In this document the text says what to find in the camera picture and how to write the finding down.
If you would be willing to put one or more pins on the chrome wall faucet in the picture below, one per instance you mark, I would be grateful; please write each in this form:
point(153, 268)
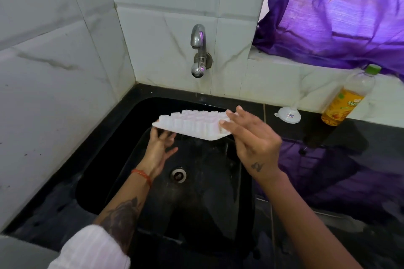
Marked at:
point(199, 38)

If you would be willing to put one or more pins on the white plastic funnel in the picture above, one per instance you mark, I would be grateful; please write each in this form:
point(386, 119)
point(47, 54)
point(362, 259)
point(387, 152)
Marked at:
point(288, 116)

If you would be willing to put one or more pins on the orange juice bottle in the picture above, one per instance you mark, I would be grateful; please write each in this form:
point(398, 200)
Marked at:
point(344, 105)

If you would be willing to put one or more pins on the white ice cube tray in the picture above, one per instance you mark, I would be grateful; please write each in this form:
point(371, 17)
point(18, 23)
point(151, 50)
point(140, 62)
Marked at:
point(189, 123)

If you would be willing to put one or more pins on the green bottle cap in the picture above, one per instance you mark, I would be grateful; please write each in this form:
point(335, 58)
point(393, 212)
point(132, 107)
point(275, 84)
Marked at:
point(373, 69)

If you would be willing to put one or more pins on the person's left forearm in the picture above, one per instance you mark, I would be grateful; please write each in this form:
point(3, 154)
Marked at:
point(123, 215)

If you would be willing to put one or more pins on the person's right forearm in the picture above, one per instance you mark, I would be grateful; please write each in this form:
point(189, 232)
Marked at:
point(309, 227)

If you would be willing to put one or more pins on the purple curtain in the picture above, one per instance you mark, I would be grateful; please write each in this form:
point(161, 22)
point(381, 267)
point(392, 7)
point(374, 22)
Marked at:
point(341, 13)

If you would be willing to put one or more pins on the person's left hand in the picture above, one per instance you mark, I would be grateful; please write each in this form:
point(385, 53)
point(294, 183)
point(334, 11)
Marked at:
point(156, 155)

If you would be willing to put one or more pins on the black sink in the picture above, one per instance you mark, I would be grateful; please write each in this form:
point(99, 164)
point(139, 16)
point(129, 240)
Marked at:
point(205, 209)

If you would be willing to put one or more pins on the metal sink drain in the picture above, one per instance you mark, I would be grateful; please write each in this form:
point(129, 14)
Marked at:
point(178, 175)

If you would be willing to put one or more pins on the person's right hand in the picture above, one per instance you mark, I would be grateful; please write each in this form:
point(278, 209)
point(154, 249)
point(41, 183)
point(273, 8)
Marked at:
point(257, 149)

